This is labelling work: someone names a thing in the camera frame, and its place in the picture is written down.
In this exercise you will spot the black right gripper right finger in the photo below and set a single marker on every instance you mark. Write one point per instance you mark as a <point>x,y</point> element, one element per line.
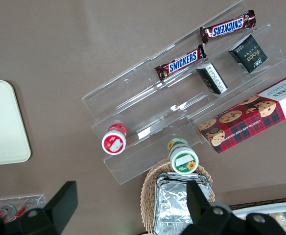
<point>199,208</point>

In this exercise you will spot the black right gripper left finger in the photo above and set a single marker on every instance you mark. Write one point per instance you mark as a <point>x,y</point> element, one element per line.
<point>59,203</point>

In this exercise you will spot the foil-wrapped sandwich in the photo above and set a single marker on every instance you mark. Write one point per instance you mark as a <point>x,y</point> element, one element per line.
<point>172,200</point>

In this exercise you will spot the light wicker basket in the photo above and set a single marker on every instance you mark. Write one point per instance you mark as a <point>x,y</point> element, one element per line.
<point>148,195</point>

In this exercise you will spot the cream plastic tray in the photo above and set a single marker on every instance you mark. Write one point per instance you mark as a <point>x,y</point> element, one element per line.
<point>3,122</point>

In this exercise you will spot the clear acrylic box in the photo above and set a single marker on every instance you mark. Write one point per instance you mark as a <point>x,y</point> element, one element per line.
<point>35,198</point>

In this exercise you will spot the red and white can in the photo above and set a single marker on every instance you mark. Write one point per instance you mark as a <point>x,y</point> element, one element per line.
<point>23,210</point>
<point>6,210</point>

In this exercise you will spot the green sunflower yogurt cup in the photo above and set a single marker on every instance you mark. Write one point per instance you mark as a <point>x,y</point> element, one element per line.
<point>184,162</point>

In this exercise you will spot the red yogurt cup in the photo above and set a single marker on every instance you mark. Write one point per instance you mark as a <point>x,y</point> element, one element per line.
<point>113,143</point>

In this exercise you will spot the wrapped bread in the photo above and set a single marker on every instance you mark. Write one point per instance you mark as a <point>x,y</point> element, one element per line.
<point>281,220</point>

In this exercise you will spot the red Walkers cookie box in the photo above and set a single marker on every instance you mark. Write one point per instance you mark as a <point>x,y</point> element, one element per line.
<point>243,122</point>

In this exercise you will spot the clear acrylic tiered shelf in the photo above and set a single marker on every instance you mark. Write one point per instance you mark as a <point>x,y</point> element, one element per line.
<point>133,98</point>

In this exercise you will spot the black and white tissue pack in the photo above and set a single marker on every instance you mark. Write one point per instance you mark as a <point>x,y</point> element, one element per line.
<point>212,78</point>

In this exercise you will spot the Snickers chocolate bar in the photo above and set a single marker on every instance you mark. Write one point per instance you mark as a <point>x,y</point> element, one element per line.
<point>227,27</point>
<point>182,63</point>

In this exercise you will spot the black Face tissue pack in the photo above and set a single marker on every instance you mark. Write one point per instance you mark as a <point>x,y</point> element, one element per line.
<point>250,56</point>

